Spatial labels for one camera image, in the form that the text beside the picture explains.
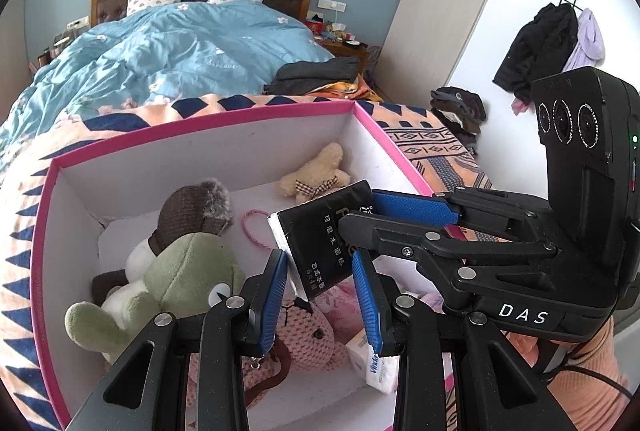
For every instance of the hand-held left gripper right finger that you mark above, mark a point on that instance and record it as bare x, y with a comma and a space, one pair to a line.
367, 306

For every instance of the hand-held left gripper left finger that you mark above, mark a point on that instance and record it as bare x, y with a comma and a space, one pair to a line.
274, 306

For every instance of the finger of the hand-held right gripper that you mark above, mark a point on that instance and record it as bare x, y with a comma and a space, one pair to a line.
415, 206
380, 233

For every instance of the pink knitted teddy bear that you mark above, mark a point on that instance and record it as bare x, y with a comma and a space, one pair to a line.
310, 336

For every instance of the black tissue packet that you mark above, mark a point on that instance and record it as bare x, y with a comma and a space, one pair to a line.
315, 241

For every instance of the flower print tissue packet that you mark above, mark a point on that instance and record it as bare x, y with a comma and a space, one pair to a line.
380, 371

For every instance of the cream plush rabbit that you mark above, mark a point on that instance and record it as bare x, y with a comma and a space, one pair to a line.
315, 173

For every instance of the green frog plush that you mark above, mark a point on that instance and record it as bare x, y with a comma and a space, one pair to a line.
190, 271

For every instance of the plush toy with brown hat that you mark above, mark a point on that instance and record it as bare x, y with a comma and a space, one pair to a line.
190, 211

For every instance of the pink cardboard box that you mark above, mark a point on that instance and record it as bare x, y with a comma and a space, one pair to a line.
200, 146

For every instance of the person's right forearm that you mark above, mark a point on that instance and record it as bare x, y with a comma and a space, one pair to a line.
590, 391

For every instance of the orange patterned blanket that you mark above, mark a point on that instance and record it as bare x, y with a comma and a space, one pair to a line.
435, 146

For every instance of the pile of dark clothes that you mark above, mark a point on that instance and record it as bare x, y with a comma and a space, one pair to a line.
460, 116

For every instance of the orange printed cloth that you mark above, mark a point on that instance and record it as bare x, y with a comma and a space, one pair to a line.
345, 88

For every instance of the wooden nightstand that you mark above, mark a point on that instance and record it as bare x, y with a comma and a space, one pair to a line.
355, 53

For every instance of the black hanging jacket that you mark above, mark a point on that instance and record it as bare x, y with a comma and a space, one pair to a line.
540, 51

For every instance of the dark grey folded clothes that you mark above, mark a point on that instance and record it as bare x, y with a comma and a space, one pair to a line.
315, 71

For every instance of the lilac hanging garment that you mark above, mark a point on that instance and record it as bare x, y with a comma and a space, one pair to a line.
587, 41

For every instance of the red box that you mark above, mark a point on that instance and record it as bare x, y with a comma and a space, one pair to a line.
316, 25

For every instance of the blue floral duvet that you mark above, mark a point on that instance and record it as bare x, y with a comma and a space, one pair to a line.
175, 56

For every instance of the white wall socket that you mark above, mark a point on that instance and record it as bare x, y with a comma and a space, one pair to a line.
331, 4
78, 22

